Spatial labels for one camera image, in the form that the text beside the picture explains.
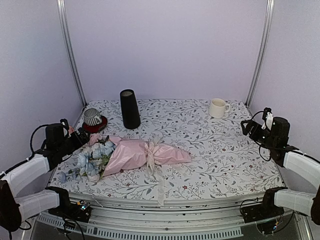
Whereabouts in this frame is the aluminium frame post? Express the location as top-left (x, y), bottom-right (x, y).
top-left (245, 0), bottom-right (275, 108)
top-left (56, 0), bottom-right (87, 108)

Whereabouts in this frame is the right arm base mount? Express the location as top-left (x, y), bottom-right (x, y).
top-left (239, 199), bottom-right (285, 235)

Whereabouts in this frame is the aluminium front rail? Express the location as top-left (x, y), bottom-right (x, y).
top-left (21, 192), bottom-right (311, 240)

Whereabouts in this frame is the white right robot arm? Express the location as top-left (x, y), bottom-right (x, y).
top-left (240, 113), bottom-right (320, 225)

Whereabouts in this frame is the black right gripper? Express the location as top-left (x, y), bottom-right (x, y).
top-left (241, 119), bottom-right (278, 150)

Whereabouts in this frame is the left aluminium frame post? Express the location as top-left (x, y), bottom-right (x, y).
top-left (56, 0), bottom-right (87, 108)

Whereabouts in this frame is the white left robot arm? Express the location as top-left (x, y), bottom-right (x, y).
top-left (0, 119), bottom-right (92, 233)

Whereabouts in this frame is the red lacquer saucer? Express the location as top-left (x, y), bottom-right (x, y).
top-left (82, 116), bottom-right (108, 134)

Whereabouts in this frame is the black tapered vase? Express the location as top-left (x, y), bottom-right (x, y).
top-left (120, 89), bottom-right (141, 130)

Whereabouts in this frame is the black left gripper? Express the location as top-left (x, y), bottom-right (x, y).
top-left (58, 126), bottom-right (91, 157)

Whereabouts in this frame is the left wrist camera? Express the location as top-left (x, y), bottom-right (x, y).
top-left (60, 118), bottom-right (70, 131)

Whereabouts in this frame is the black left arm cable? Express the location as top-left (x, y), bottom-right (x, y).
top-left (29, 123), bottom-right (55, 155)

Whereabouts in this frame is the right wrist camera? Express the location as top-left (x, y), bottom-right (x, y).
top-left (261, 107), bottom-right (274, 131)

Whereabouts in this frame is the right aluminium frame post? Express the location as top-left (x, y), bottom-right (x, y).
top-left (245, 0), bottom-right (275, 108)

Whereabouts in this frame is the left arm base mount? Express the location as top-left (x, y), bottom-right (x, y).
top-left (48, 198), bottom-right (92, 223)

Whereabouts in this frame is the pink flower bouquet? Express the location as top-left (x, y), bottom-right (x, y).
top-left (58, 133), bottom-right (192, 183)

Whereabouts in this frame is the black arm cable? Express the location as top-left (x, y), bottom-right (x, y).
top-left (258, 144), bottom-right (273, 162)
top-left (29, 123), bottom-right (55, 155)

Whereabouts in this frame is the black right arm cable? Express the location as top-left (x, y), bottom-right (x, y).
top-left (258, 144), bottom-right (273, 162)

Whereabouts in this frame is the striped grey teacup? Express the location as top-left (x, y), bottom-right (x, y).
top-left (83, 108), bottom-right (102, 126)

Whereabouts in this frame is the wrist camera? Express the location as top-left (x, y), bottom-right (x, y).
top-left (60, 118), bottom-right (70, 131)
top-left (261, 107), bottom-right (274, 131)

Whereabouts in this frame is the cream ceramic mug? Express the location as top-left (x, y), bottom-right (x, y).
top-left (208, 98), bottom-right (231, 119)

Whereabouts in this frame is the floral patterned tablecloth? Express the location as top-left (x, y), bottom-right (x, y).
top-left (49, 99), bottom-right (284, 204)

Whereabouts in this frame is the cream printed ribbon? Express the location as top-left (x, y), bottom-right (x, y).
top-left (145, 136), bottom-right (165, 207)

